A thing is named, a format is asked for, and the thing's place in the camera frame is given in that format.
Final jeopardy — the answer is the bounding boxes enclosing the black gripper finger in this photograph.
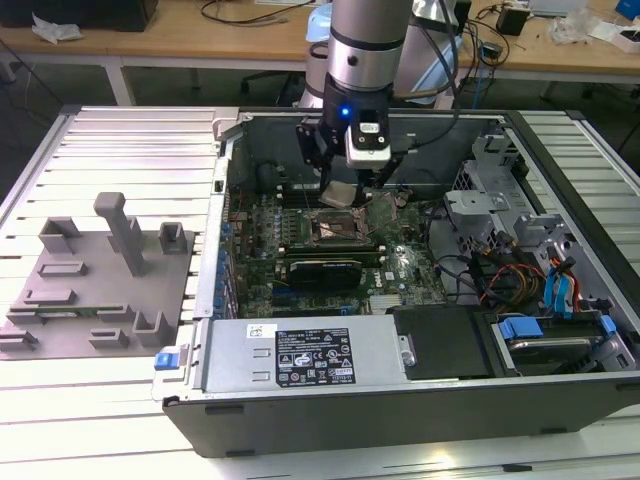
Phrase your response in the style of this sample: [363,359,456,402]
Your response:
[294,118,335,189]
[352,152,404,205]

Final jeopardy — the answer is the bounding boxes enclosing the silver CPU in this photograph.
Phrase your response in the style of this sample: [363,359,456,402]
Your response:
[319,181,355,208]

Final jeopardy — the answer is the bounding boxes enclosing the CPU socket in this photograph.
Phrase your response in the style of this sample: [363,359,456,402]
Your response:
[307,207,374,246]

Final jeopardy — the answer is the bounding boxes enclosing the metal socket cover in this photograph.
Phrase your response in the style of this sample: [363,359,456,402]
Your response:
[360,191,403,237]

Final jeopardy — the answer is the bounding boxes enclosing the black RAM slot bank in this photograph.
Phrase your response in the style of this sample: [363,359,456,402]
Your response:
[273,180,374,209]
[277,242,389,267]

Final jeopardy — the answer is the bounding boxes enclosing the green motherboard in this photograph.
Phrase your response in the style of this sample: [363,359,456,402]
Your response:
[227,187,449,319]

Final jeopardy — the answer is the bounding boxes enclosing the silver drive cage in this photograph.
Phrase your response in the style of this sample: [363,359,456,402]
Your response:
[442,130,531,261]

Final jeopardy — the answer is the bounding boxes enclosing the black graphics card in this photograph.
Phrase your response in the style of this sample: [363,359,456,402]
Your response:
[285,257,365,292]

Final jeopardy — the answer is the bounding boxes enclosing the silver finned heatsink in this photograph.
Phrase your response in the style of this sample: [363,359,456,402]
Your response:
[368,294,402,317]

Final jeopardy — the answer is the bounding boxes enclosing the black computer tower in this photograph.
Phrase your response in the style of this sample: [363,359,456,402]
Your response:
[452,0,474,59]

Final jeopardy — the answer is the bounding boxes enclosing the wooden desk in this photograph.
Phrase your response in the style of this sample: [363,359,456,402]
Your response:
[0,0,640,106]

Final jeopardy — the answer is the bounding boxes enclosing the black plastic shroud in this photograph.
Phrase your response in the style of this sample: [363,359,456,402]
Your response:
[387,304,496,382]

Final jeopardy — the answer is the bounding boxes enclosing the small black box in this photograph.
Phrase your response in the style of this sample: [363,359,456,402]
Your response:
[494,4,530,37]

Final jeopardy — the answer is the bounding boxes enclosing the grey power supply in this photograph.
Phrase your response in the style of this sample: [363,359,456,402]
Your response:
[199,315,409,394]

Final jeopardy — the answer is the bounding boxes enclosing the clear plastic bags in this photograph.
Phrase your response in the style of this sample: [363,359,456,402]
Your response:
[545,5,624,47]

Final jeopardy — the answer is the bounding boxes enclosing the open black PC case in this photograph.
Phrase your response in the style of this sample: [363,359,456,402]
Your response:
[149,107,640,459]

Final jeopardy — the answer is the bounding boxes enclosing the grey parts rack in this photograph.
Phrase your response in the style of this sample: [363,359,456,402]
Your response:
[0,191,197,362]

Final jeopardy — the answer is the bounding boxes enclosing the flat black device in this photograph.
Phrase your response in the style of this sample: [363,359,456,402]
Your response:
[0,0,160,32]

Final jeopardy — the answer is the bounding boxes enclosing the crumpled white plastic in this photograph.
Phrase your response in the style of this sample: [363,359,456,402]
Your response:
[30,12,84,44]

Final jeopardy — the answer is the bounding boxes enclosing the small white box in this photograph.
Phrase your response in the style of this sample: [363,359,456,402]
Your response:
[613,27,640,54]

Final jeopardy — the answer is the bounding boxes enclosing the green RAM stick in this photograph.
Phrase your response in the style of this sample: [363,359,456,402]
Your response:
[8,304,126,318]

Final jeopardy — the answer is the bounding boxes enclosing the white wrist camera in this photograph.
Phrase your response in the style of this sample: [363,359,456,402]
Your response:
[344,119,392,167]

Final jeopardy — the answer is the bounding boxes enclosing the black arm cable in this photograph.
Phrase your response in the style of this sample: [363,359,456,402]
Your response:
[389,0,469,154]

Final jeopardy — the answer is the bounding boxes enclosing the black cable bundle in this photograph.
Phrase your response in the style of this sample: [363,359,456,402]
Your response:
[424,197,504,307]

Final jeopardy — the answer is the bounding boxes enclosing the red and yellow wires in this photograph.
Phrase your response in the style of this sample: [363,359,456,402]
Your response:
[482,263,545,305]

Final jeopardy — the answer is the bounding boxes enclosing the blue flat cable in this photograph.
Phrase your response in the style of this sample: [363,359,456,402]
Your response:
[542,255,577,317]

